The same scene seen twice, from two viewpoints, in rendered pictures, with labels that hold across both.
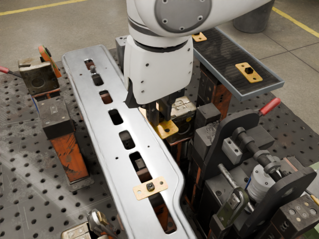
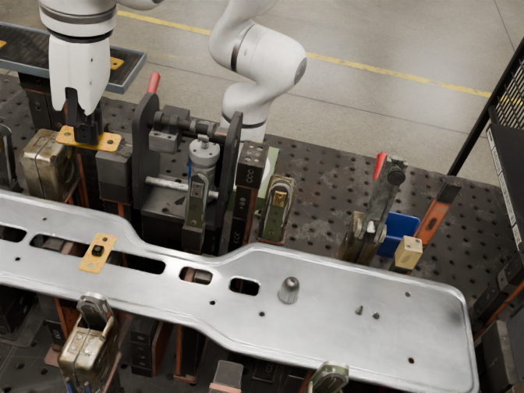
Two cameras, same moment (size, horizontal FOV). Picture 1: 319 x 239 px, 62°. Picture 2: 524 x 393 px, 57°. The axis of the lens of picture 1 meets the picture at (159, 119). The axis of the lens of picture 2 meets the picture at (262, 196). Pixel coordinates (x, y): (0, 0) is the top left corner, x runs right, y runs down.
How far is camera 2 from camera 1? 39 cm
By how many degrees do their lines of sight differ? 43
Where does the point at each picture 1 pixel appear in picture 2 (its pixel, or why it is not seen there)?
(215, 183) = (154, 204)
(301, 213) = (254, 154)
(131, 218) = (111, 292)
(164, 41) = (107, 26)
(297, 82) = not seen: hidden behind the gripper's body
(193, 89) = not seen: outside the picture
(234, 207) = (202, 194)
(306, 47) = not seen: hidden behind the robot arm
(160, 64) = (99, 56)
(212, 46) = (24, 48)
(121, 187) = (62, 278)
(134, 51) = (75, 50)
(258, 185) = (206, 160)
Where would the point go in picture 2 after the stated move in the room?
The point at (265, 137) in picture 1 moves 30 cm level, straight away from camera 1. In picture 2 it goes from (180, 112) to (141, 33)
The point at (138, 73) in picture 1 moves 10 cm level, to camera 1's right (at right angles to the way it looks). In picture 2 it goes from (86, 73) to (147, 45)
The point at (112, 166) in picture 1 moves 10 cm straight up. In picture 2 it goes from (23, 270) to (9, 231)
